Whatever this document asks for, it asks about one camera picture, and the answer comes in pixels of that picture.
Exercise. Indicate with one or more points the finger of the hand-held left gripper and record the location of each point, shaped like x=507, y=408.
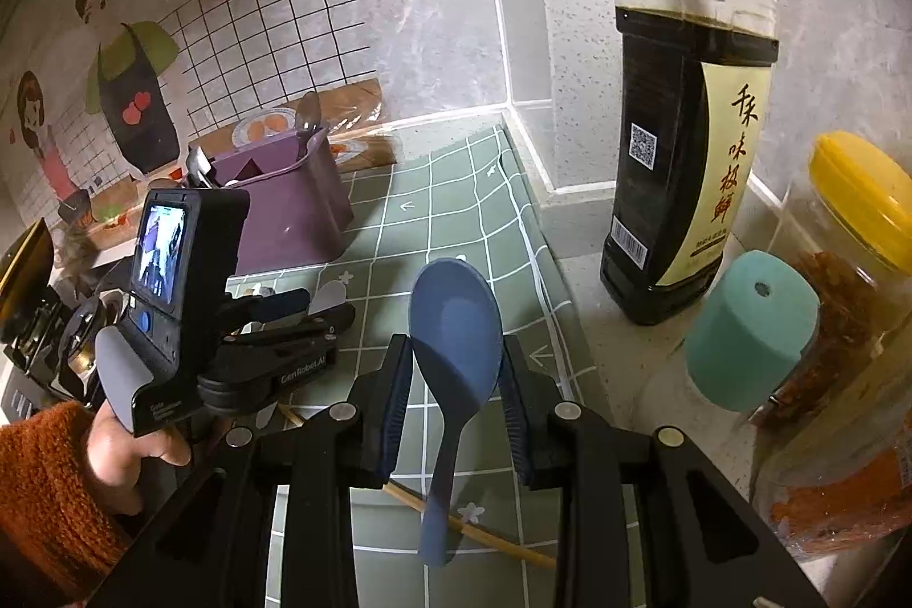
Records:
x=274, y=303
x=320, y=323

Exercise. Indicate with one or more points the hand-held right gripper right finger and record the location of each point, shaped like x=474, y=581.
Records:
x=514, y=416

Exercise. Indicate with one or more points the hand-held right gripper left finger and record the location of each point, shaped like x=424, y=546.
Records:
x=395, y=408

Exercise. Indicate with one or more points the purple utensil box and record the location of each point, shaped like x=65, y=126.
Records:
x=299, y=209

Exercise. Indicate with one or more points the wooden chopstick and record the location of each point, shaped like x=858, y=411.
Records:
x=499, y=544
x=288, y=416

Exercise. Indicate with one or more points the blue spoon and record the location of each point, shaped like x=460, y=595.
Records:
x=456, y=323

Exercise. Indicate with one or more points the steel spoon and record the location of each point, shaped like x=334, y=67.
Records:
x=196, y=161

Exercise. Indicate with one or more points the dark brown spoon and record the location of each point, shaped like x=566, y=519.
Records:
x=310, y=111

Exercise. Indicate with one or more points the person's left forearm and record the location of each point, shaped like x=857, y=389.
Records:
x=50, y=508

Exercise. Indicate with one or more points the person's left hand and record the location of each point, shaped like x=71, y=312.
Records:
x=121, y=458

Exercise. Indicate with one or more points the black wok with lid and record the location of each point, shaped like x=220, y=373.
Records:
x=28, y=273

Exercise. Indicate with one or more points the green grid table mat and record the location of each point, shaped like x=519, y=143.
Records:
x=456, y=188

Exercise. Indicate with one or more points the black gas stove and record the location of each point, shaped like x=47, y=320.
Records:
x=21, y=394

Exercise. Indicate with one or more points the shaker with teal cap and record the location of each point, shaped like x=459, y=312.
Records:
x=748, y=330

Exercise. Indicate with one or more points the dark soy sauce bottle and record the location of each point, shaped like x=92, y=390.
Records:
x=662, y=152

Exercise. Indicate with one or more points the clear bag of red chili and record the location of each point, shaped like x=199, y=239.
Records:
x=841, y=494

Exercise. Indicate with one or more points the yellow-lidded chili jar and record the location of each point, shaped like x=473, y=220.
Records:
x=855, y=202

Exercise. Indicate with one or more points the cartoon couple wall poster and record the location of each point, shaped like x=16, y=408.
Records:
x=249, y=10

